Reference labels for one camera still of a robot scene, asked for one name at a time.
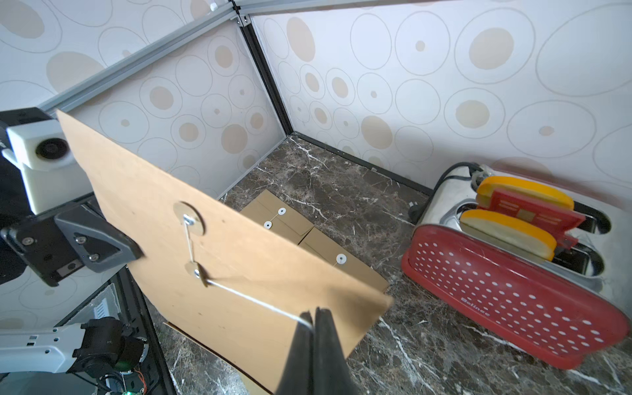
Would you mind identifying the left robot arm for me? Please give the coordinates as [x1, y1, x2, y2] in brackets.
[1, 161, 149, 379]

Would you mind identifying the red polka dot toaster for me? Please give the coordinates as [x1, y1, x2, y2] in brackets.
[402, 162, 631, 370]

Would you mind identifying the rear yellow toast slice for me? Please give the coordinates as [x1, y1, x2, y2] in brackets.
[476, 176, 574, 210]

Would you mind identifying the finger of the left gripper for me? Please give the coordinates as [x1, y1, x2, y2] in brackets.
[54, 203, 143, 273]

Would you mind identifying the front yellow toast slice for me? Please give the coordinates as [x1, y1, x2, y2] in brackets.
[459, 209, 557, 261]

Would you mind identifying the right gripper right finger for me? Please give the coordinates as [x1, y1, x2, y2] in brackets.
[314, 308, 357, 395]

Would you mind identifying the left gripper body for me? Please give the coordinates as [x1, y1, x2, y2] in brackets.
[1, 194, 99, 287]

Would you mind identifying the brown file envelope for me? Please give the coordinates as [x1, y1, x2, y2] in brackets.
[299, 227, 389, 292]
[57, 112, 393, 391]
[240, 189, 314, 245]

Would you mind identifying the aluminium rail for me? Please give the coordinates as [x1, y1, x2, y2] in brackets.
[39, 2, 238, 117]
[235, 0, 430, 16]

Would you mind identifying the yellow toast slice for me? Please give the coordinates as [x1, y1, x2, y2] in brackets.
[476, 176, 574, 210]
[459, 209, 557, 261]

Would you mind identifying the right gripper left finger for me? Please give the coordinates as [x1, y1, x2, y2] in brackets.
[275, 312, 314, 395]

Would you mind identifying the black toaster power cable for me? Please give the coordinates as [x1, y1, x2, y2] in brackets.
[407, 161, 482, 224]

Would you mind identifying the back aluminium rail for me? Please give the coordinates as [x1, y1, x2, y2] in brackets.
[235, 0, 430, 16]

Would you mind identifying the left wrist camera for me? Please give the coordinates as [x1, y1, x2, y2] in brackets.
[1, 107, 92, 215]

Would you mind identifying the left aluminium rail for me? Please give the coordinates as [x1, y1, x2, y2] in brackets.
[39, 2, 238, 117]

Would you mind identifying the envelope white string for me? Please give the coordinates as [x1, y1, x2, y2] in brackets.
[182, 214, 315, 331]

